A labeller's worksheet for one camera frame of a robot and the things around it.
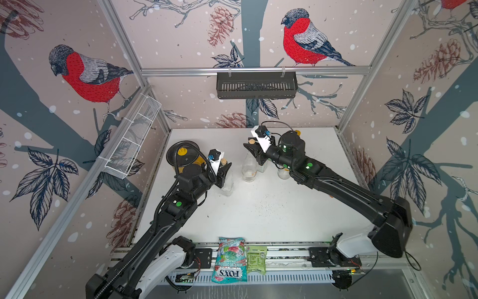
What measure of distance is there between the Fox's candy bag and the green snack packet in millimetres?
17

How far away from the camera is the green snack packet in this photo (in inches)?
28.1

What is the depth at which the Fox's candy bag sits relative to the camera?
70cm
